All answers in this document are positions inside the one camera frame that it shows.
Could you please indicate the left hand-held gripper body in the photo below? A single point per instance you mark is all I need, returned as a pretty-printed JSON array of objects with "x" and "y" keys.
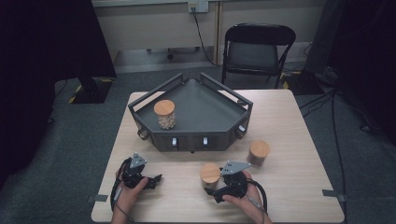
[{"x": 134, "y": 175}]

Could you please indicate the wide black curtain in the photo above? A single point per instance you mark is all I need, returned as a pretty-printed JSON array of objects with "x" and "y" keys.
[{"x": 46, "y": 62}]

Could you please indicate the glass jar of brown nuts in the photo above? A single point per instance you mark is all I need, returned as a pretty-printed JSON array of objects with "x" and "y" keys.
[{"x": 210, "y": 173}]

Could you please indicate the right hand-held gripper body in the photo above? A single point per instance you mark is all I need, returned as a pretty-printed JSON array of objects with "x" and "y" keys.
[{"x": 235, "y": 185}]

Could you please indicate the person's left hand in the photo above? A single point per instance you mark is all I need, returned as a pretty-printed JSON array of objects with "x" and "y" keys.
[{"x": 127, "y": 199}]

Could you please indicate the black folding chair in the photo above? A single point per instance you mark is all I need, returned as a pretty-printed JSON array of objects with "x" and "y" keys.
[{"x": 257, "y": 54}]

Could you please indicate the person's right hand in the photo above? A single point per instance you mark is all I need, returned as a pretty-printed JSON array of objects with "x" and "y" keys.
[{"x": 249, "y": 202}]

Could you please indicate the narrow black curtain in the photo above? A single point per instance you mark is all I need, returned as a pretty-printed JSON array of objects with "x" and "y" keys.
[{"x": 367, "y": 62}]

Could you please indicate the grey tape tab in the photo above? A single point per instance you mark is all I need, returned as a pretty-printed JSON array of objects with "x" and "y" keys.
[
  {"x": 333, "y": 193},
  {"x": 98, "y": 198}
]

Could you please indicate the glass jar of reddish bits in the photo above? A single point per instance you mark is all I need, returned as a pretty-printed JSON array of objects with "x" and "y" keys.
[{"x": 259, "y": 149}]

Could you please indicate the black stand base, yellow tape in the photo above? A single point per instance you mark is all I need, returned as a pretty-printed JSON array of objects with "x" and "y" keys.
[
  {"x": 93, "y": 91},
  {"x": 303, "y": 82}
]

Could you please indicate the grey curtain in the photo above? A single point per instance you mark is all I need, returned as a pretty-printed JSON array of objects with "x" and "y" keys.
[{"x": 320, "y": 34}]

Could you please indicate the white wall socket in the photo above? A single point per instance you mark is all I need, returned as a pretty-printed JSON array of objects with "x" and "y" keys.
[{"x": 199, "y": 6}]

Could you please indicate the glass jar of pale balls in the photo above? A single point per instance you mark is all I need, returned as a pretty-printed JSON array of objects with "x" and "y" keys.
[{"x": 164, "y": 108}]

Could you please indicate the dark grey corner shelf rack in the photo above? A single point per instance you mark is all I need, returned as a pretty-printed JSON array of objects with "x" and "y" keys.
[{"x": 202, "y": 105}]

